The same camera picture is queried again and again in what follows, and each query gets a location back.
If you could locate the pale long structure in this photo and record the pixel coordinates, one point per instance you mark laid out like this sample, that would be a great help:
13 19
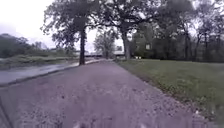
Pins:
100 53

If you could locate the small pale-leaved tree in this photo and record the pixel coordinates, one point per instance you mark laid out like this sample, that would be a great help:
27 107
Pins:
105 42

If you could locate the large spreading tree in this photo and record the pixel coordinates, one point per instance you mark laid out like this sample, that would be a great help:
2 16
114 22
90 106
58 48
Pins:
126 43

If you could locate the grey gravel path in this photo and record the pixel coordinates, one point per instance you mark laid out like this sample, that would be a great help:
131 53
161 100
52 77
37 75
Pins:
96 93

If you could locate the large dark-trunked tree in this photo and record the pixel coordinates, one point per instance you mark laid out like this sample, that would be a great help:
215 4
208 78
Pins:
82 40

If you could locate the robot's own part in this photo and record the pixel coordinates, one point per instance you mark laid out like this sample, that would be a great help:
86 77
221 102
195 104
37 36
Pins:
143 126
77 126

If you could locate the green grass strip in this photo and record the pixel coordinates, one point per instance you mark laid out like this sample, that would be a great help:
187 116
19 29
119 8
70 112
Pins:
180 78

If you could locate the dark wood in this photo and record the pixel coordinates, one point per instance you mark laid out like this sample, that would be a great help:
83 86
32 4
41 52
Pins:
186 36

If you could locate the grey water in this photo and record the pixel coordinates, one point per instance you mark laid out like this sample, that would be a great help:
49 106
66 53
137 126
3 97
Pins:
26 72

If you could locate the wooded bank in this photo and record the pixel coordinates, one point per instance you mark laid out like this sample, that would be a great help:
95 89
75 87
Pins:
20 50

